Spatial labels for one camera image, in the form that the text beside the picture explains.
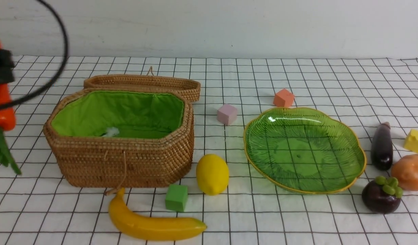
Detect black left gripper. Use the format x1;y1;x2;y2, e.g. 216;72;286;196
0;49;15;85

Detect orange toy carrot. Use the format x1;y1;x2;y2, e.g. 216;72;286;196
0;42;22;175

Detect yellow toy banana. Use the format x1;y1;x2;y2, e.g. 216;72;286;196
106;188;207;241

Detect yellow toy lemon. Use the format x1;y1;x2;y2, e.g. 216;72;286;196
196;154;229;196

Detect purple toy eggplant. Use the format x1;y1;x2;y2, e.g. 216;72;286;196
370;121;393;171

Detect dark purple toy mangosteen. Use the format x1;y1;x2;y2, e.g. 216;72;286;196
361;176;403;214

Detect brown toy potato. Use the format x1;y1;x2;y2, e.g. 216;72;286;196
391;154;418;191

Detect woven rattan basket green lining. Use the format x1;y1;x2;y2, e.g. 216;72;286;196
43;88;195;196

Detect white checkered tablecloth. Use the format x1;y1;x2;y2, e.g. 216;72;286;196
0;57;418;245

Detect woven rattan basket lid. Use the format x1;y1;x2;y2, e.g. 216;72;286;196
83;67;201;102

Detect green foam cube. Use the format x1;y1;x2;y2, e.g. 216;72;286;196
164;184;188;212

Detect pink foam cube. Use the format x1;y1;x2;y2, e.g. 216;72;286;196
217;104;238;125

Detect orange foam cube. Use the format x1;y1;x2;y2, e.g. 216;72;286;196
273;88;295;108

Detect green glass leaf plate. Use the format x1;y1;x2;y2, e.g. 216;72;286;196
243;107;367;194

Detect yellow foam cube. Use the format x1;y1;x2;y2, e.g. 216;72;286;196
403;129;418;154

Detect black cable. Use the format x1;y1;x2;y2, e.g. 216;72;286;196
0;0;69;112

